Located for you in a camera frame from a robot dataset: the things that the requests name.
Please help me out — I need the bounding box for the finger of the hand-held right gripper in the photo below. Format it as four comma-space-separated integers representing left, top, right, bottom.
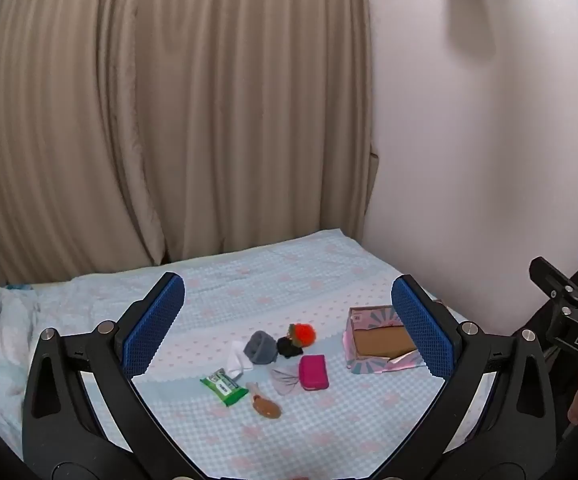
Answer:
529, 256, 578, 307

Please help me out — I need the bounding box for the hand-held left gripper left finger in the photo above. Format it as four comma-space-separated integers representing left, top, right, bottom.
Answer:
22, 271, 205, 480

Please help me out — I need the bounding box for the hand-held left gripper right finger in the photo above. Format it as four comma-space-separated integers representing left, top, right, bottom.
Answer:
374, 274, 556, 480

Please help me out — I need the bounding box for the cardboard box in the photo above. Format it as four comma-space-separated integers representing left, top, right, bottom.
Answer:
343, 304, 427, 375

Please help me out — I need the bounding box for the white sock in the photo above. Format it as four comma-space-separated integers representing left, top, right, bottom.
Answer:
217, 340, 254, 380

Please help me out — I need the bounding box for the green wipes packet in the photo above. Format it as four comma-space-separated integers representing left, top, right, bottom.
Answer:
200, 367, 249, 407

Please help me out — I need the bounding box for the grey sock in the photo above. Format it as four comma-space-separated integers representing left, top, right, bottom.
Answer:
244, 330, 278, 365

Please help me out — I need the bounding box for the pink pouch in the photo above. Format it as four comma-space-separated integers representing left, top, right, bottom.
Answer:
298, 354, 330, 391

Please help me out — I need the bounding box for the orange fluffy plush ball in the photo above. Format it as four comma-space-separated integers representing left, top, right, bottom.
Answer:
289, 323, 317, 348

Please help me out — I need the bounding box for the brown drumstick plush toy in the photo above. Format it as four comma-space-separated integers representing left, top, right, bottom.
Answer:
245, 382, 283, 420

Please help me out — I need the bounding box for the black sock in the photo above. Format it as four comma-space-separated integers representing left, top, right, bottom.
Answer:
276, 336, 304, 359

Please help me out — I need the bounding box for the blue checked bed sheet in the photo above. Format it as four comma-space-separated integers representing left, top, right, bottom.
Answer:
0, 229, 500, 480

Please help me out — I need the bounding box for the sheer pinkish cloth piece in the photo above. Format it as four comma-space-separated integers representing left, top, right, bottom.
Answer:
270, 367, 301, 396

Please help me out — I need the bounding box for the beige curtain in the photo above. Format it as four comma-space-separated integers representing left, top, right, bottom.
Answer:
0, 0, 382, 286

